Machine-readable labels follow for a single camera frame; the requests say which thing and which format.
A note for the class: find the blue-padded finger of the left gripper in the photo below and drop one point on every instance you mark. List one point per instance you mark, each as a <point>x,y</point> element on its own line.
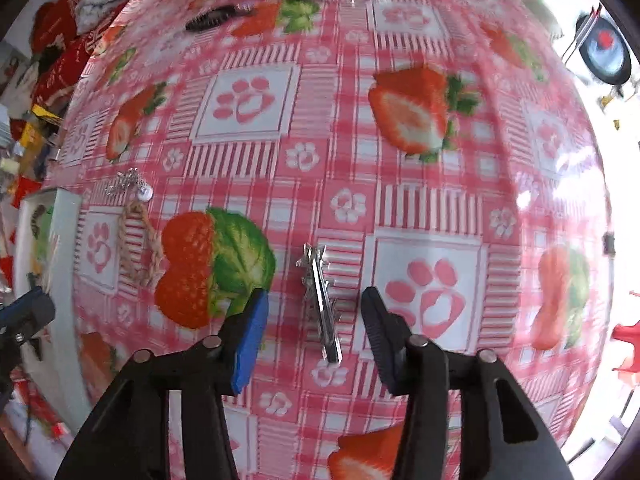
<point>23,320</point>

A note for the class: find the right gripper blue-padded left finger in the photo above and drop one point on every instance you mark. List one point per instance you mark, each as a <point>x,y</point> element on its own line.
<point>126,434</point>

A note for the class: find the silver rhinestone hair clip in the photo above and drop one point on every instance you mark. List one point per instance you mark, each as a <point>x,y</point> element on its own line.
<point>314,262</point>

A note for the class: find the green plastic bangle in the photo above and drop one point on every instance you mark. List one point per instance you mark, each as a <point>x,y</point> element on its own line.
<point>40,224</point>

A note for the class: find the white grey jewelry box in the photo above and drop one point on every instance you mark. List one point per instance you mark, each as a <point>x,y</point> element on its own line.
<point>51,358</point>

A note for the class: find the brown braided hair band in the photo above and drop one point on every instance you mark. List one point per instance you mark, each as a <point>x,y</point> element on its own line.
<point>143,270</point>

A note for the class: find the red plastic stool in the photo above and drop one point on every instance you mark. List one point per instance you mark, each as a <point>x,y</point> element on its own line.
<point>628,371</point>

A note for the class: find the pink strawberry checked tablecloth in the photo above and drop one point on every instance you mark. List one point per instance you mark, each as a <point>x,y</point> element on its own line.
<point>437,148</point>

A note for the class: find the round black mirror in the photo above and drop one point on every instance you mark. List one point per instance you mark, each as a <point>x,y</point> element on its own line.
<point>602,48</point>

